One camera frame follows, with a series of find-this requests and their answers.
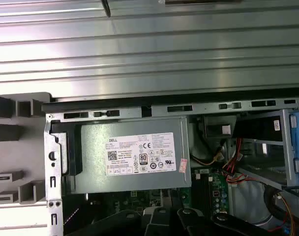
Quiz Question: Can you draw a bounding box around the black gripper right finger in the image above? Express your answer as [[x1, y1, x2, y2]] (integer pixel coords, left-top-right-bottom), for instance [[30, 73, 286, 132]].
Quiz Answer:
[[176, 207, 285, 236]]

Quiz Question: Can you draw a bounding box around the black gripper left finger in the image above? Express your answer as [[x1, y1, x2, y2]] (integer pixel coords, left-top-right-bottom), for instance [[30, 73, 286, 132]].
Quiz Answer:
[[62, 206, 177, 236]]

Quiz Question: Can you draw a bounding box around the black RAM slot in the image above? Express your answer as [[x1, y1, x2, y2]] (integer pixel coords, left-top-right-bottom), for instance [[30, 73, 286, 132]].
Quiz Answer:
[[196, 172, 202, 217], [191, 172, 197, 217], [206, 172, 211, 217], [201, 172, 207, 217]]

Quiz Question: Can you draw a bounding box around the green motherboard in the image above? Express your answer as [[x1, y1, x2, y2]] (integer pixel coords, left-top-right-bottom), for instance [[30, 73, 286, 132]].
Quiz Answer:
[[62, 169, 231, 236]]

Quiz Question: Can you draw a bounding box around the black open PC case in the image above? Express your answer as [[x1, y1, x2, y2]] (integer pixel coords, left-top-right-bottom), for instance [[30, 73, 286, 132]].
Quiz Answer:
[[40, 94, 299, 236]]

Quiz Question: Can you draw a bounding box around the grey Dell power supply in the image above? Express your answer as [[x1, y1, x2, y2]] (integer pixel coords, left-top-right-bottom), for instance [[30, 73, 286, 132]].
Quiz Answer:
[[65, 116, 192, 195]]

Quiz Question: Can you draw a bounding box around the grey plastic parts rack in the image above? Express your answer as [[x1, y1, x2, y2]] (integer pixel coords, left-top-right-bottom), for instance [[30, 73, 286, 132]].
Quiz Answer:
[[0, 92, 52, 205]]

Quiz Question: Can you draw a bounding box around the grey metal optical drive cage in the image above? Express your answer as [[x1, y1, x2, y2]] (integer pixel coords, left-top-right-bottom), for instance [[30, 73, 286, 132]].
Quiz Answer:
[[234, 108, 299, 191]]

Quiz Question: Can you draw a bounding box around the blue plastic drive latch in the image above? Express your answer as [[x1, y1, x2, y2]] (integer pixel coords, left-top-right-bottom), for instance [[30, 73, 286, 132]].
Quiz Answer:
[[288, 112, 299, 189]]

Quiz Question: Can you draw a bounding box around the yellow wire bundle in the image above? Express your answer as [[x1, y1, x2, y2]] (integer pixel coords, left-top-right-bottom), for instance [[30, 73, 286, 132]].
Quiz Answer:
[[191, 151, 225, 167]]

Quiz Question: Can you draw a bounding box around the thick black cable bundle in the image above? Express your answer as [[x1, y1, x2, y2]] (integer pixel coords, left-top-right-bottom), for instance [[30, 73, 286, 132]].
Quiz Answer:
[[263, 183, 298, 226]]

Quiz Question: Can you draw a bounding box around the red wire bundle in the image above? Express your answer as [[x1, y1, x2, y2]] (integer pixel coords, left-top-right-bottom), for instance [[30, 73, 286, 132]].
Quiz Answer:
[[222, 137, 255, 184]]

